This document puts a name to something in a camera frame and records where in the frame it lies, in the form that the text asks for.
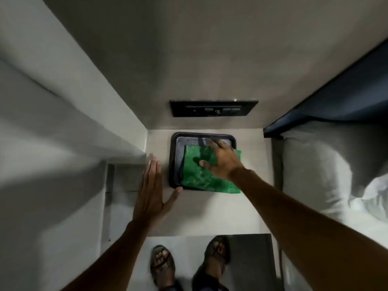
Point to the person's right hand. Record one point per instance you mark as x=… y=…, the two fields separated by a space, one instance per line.
x=225 y=163

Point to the person's left hand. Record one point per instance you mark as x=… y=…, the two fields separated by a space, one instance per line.
x=150 y=200

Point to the green cleaning cloth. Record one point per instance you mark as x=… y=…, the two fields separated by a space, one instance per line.
x=200 y=178

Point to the person's left forearm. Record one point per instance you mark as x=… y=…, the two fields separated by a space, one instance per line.
x=112 y=260

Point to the person's right forearm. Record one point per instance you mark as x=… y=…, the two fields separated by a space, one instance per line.
x=303 y=233

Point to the person's left foot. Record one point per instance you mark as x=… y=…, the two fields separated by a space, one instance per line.
x=160 y=256

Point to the person's foot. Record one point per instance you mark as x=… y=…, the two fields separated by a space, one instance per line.
x=219 y=246
x=160 y=256

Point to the person's right foot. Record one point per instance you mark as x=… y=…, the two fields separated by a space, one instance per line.
x=219 y=246

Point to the long white skirting board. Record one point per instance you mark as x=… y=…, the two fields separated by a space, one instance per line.
x=107 y=203

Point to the black rectangular tray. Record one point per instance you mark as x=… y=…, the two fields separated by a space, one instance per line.
x=174 y=160

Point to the brown left sandal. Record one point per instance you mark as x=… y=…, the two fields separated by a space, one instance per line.
x=166 y=269

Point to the brown sandal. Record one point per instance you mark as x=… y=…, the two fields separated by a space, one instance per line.
x=212 y=259
x=166 y=269

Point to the brown right sandal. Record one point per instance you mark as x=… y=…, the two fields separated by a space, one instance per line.
x=212 y=259

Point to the white pillow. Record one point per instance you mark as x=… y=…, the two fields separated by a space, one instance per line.
x=315 y=166

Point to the dark blue headboard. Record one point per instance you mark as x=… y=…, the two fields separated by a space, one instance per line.
x=348 y=99

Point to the white crumpled blanket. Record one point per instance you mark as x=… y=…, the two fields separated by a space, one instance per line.
x=379 y=190

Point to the black wall switch panel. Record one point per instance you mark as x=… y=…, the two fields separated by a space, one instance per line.
x=182 y=109

